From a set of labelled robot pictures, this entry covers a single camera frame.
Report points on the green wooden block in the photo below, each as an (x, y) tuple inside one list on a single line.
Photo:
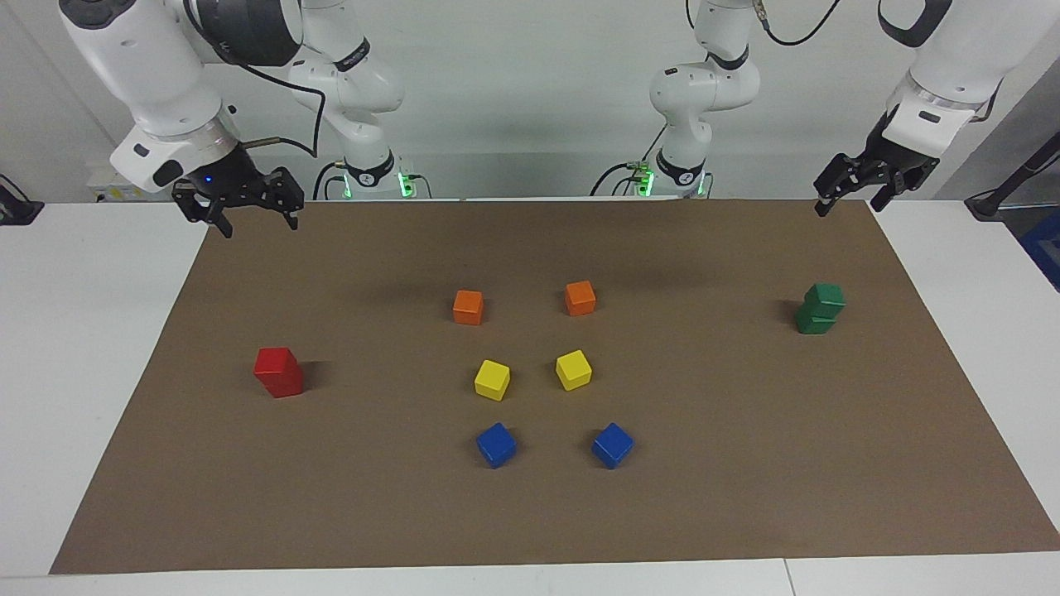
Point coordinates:
[(825, 298), (814, 325)]

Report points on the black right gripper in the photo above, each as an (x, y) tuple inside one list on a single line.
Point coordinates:
[(224, 178)]

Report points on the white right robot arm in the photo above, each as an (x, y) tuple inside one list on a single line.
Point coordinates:
[(149, 66)]

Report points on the orange wooden block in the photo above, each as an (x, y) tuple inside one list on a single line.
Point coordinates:
[(580, 298), (468, 306)]

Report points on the black clamp mount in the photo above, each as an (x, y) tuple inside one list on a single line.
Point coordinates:
[(16, 211)]

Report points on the red wooden block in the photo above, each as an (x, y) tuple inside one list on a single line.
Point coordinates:
[(276, 362), (286, 389)]

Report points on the yellow wooden block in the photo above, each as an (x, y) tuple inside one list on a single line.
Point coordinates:
[(573, 370), (492, 380)]

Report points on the white power strip box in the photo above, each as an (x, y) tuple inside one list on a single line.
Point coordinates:
[(99, 186)]

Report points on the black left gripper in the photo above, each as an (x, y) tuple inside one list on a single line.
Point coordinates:
[(884, 161)]

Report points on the blue wooden block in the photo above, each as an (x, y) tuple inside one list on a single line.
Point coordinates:
[(496, 444), (613, 444)]

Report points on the brown table mat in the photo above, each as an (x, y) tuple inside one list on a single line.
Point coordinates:
[(331, 463)]

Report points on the blue crate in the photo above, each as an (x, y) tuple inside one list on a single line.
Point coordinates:
[(1045, 244)]

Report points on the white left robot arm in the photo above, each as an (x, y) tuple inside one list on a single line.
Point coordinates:
[(961, 58)]

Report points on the black stand with pole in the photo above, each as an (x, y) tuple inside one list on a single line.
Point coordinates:
[(990, 203)]

